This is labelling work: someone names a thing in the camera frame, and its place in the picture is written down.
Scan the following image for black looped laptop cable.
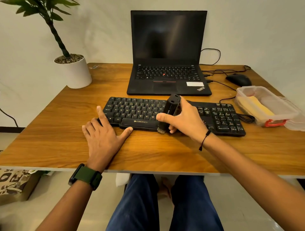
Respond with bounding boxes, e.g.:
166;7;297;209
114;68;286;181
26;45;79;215
200;48;221;66

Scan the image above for clear plastic box red latches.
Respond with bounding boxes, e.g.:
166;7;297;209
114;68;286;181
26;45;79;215
234;85;300;128

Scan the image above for person's bare foot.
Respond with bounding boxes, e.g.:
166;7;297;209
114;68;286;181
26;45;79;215
158;176;174;205

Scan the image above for person's blue jeans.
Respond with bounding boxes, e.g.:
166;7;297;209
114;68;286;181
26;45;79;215
106;174;224;231

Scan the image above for person's right forearm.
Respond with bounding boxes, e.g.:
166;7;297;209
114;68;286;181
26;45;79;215
202;135;305;231

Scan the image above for green strap smartwatch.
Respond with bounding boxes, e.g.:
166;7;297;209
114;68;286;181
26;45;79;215
68;163;103;191

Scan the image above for black computer mouse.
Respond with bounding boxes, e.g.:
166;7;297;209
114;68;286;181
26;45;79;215
226;73;252;87

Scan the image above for black wall power cable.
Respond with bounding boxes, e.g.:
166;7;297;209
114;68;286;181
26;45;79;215
0;108;19;128

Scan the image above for person's left forearm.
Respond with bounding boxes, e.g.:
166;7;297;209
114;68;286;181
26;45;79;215
36;182;93;231

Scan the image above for person's left hand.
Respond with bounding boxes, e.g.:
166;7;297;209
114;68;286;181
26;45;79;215
82;106;134;173

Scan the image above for printed brown paper bag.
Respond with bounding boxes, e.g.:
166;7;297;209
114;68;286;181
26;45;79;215
0;168;43;206

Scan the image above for clear plastic box lid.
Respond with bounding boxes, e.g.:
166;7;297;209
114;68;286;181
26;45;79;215
279;96;305;132

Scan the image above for green potted plant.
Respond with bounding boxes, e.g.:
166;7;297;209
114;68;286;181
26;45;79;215
0;0;80;59

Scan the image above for person's right hand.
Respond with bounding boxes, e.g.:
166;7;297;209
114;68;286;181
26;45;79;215
156;96;211;143

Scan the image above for yellow cloth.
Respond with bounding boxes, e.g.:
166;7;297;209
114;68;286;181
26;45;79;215
238;96;276;119

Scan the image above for black mouse cable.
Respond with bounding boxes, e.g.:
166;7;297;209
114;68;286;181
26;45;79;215
202;65;251;76

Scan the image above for black cleaning brush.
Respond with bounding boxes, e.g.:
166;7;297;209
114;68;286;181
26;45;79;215
157;94;181;134

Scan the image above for black cord bracelet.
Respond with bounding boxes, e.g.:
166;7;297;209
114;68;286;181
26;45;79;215
199;129;212;152

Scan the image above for white seat chair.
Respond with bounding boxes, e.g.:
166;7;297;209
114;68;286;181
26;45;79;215
115;173;132;193

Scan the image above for black keyboard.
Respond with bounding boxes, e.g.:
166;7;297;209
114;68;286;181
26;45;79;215
98;96;246;137

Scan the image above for black laptop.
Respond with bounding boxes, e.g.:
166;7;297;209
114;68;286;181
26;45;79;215
126;10;213;96

